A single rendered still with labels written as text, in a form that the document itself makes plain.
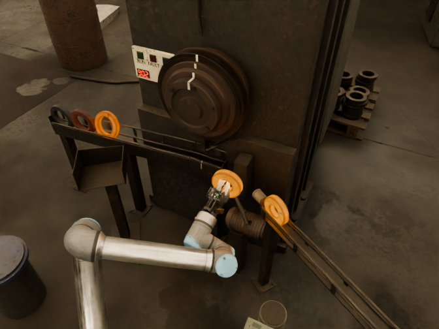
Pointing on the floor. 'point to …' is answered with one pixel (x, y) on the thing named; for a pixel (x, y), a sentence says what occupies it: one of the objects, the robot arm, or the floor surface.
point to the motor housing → (234, 219)
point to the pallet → (355, 103)
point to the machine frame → (262, 76)
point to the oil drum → (75, 33)
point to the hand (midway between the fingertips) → (227, 181)
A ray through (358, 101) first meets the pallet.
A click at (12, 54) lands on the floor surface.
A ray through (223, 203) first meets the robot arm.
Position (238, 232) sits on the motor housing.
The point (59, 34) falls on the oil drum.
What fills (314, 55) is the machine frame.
